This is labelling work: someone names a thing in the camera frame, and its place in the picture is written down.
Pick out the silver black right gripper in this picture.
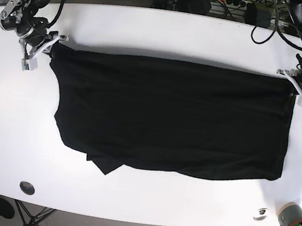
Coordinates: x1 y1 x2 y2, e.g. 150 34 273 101
0 0 69 71

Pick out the black T-shirt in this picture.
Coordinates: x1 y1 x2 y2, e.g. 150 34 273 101
50 43 295 180

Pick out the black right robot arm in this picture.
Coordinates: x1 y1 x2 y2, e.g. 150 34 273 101
0 0 68 70

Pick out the silver table grommet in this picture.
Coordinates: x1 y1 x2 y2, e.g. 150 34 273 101
253 208 269 221

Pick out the black table grommet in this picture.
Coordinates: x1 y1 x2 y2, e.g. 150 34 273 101
20 181 35 195

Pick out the black tripod stand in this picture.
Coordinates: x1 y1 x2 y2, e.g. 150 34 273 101
0 197 57 226

